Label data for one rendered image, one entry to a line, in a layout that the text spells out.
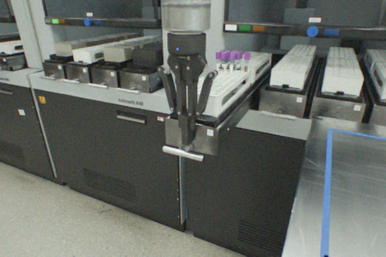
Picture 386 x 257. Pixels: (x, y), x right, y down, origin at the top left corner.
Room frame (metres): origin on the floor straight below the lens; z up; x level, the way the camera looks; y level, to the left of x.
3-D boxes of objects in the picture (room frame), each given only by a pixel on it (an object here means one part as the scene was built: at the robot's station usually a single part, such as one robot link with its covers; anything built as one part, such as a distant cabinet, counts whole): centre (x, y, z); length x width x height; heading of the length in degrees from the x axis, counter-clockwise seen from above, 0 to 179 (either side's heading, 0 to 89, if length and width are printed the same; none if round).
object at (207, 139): (0.84, -0.14, 0.78); 0.73 x 0.14 x 0.09; 154
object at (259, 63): (1.01, -0.21, 0.83); 0.30 x 0.10 x 0.06; 154
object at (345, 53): (1.16, -0.63, 0.83); 0.30 x 0.10 x 0.06; 154
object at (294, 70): (0.94, -0.35, 0.83); 0.30 x 0.10 x 0.06; 154
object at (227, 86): (0.72, -0.08, 0.83); 0.30 x 0.10 x 0.06; 154
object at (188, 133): (0.54, 0.01, 0.80); 0.03 x 0.01 x 0.07; 154
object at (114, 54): (1.16, 0.33, 0.85); 0.12 x 0.02 x 0.06; 65
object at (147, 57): (1.10, 0.19, 0.85); 0.12 x 0.02 x 0.06; 64
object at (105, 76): (1.38, 0.22, 0.78); 0.73 x 0.14 x 0.09; 154
